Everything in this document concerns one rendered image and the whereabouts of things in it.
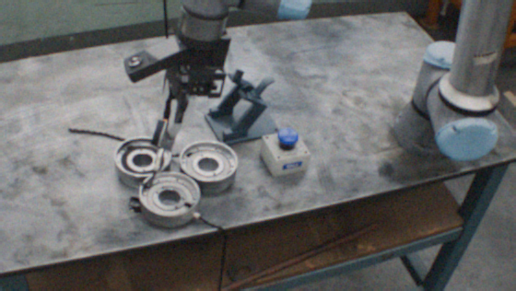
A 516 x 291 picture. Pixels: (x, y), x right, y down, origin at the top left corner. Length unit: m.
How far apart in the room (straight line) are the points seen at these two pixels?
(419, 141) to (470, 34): 0.35
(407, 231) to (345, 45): 0.48
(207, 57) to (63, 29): 1.82
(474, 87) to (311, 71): 0.51
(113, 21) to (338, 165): 1.78
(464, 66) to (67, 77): 0.84
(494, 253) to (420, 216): 0.84
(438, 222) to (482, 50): 0.64
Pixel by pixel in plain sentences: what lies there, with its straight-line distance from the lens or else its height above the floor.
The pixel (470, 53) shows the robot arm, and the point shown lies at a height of 1.13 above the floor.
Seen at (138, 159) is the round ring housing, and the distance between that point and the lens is 1.25.
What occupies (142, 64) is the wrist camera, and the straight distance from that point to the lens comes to 1.08.
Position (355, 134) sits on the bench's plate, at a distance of 1.38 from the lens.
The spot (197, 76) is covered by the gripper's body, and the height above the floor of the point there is 1.03.
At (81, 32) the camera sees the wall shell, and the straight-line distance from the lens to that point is 2.90.
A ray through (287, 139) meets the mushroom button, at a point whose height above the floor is 0.87.
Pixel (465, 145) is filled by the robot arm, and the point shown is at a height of 0.96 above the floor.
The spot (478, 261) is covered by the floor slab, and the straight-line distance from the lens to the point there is 2.36.
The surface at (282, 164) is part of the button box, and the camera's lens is 1.23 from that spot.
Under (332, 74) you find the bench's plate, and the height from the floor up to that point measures 0.80.
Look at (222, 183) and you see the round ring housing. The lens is 1.19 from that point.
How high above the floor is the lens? 1.68
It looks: 43 degrees down
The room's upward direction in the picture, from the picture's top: 8 degrees clockwise
